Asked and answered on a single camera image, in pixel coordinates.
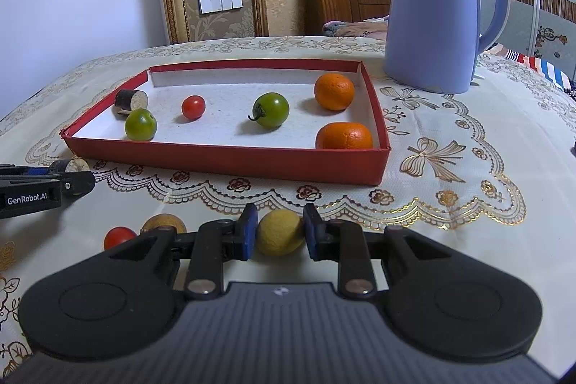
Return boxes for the yellow round fruit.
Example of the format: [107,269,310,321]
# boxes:
[256,210,304,256]

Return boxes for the patterned pink bedding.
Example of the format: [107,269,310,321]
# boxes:
[323,17,390,41]

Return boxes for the striped cloth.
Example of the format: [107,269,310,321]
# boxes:
[497,46,576,90]

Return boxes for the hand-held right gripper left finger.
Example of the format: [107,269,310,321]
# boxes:
[105,203,258,301]

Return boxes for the small green tomato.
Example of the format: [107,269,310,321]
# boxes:
[125,108,158,142]

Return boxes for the red cardboard tray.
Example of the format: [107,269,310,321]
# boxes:
[60,59,391,187]

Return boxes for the eggplant piece in tray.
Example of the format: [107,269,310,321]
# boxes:
[114,88,149,117]

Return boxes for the orange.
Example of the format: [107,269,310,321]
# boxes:
[315,122,374,151]
[314,72,355,112]

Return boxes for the white wall switch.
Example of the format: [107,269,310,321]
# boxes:
[198,0,242,15]

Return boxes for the eggplant piece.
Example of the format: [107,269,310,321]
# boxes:
[49,157,91,174]
[114,88,149,117]

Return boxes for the red cherry tomato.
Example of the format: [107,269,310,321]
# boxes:
[181,95,206,121]
[103,226,138,250]

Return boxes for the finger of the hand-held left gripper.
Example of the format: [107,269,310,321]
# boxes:
[0,163,61,179]
[60,170,96,201]

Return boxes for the large green tomato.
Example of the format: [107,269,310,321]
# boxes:
[247,92,290,129]

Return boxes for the gold lace tablecloth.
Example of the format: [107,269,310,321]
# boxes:
[0,35,576,384]

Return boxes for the blue electric kettle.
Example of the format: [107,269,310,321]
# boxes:
[382,0,511,94]

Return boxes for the brown round fruit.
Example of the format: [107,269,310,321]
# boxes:
[141,214,187,236]

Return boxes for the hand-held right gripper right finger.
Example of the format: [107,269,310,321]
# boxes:
[303,203,455,299]

